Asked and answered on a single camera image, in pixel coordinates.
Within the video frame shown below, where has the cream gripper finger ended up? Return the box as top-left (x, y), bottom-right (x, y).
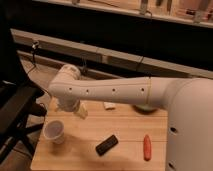
top-left (74, 102), bottom-right (88, 119)

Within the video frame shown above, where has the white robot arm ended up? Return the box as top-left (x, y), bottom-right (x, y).
top-left (49, 64), bottom-right (213, 171)

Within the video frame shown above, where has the green ceramic bowl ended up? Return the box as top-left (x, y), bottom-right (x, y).
top-left (135, 105), bottom-right (157, 112)

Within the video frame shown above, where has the white sponge block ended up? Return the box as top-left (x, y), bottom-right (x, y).
top-left (103, 102), bottom-right (116, 110)

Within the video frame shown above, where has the black rectangular remote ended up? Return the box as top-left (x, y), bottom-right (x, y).
top-left (95, 135), bottom-right (118, 156)

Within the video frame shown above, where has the wooden table board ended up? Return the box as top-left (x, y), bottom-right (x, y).
top-left (31, 99), bottom-right (167, 171)

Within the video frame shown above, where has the black chair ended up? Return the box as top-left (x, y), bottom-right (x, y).
top-left (0, 83), bottom-right (47, 164)

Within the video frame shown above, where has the orange carrot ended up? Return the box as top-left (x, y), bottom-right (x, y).
top-left (143, 135), bottom-right (152, 161)

